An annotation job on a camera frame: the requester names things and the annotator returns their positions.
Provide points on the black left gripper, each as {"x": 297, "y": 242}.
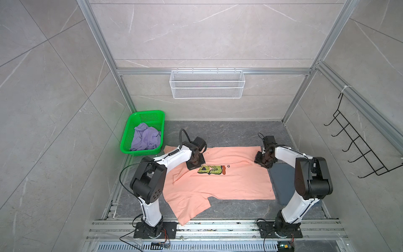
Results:
{"x": 192, "y": 166}

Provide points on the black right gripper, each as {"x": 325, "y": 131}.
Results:
{"x": 257, "y": 159}

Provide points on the pink graphic t-shirt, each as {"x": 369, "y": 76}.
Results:
{"x": 235, "y": 177}

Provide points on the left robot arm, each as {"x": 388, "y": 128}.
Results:
{"x": 148, "y": 182}

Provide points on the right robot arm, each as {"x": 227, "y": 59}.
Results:
{"x": 312, "y": 182}

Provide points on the folded blue-grey t-shirt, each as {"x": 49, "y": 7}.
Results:
{"x": 282, "y": 178}

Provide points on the purple t-shirt in basket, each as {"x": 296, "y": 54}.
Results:
{"x": 145, "y": 138}

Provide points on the green plastic laundry basket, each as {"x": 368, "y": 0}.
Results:
{"x": 153, "y": 118}

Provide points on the white wire mesh basket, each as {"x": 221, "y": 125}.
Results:
{"x": 207, "y": 84}

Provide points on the black wire hook rack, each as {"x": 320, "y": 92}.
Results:
{"x": 356, "y": 140}

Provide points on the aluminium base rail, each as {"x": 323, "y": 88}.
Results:
{"x": 236, "y": 235}

